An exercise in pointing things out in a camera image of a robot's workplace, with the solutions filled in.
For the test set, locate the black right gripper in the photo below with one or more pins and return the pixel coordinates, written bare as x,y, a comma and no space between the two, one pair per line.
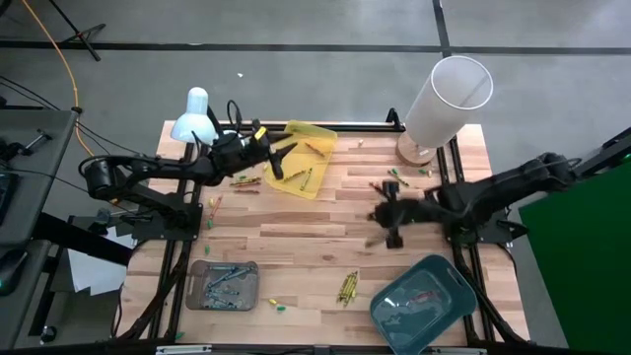
409,212

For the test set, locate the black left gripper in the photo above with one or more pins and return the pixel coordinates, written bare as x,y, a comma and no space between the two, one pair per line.
241,153

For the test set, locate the yellow translucent bin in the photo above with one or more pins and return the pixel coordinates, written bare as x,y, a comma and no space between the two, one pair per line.
318,165

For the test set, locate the teal plastic bin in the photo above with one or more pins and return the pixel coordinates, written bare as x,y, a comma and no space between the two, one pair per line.
443,315

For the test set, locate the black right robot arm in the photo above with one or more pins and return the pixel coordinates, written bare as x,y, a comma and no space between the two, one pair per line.
508,185

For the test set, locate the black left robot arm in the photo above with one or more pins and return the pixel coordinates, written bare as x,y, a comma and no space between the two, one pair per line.
162,165

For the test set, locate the yellow tape tag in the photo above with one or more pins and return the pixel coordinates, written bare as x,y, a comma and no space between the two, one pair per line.
259,133

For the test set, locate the white gooseneck desk lamp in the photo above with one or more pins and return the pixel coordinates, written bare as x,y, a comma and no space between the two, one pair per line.
194,123

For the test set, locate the table lamp white cylinder shade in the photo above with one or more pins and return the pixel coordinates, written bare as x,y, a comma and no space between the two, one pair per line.
443,108

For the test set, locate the grey translucent bin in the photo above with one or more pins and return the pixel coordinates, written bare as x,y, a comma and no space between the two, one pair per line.
197,286

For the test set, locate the grey clamp knob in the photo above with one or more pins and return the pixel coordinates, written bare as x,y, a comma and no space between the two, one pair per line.
101,217

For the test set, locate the green mat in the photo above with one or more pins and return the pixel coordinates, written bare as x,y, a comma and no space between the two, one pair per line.
581,271

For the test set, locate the black desk leg beam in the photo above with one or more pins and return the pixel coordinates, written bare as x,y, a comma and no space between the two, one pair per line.
84,241

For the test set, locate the black tripod stand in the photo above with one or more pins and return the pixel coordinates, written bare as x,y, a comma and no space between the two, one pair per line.
91,32

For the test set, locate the white paper sheet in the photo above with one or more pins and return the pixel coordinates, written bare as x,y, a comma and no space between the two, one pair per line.
93,271

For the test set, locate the black angled stand beam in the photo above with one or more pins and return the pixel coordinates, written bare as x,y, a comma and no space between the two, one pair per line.
609,153

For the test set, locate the black clamp tool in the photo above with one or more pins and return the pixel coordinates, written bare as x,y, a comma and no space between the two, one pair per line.
37,140

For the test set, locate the grey side desk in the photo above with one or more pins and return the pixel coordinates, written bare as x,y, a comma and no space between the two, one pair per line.
39,187

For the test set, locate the black desk device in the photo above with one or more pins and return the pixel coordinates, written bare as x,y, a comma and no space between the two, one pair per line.
6,197

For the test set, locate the black computer mouse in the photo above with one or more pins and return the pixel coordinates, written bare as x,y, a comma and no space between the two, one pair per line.
11,271

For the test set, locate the black round knob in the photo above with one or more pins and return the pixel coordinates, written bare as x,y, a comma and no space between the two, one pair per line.
48,334

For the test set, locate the long black frame rail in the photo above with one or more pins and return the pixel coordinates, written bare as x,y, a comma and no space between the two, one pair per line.
365,127

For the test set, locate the silver frame bracket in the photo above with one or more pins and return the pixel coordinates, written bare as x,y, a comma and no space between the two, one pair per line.
183,349
458,351

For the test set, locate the black frame bar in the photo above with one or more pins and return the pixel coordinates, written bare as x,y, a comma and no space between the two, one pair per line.
271,351

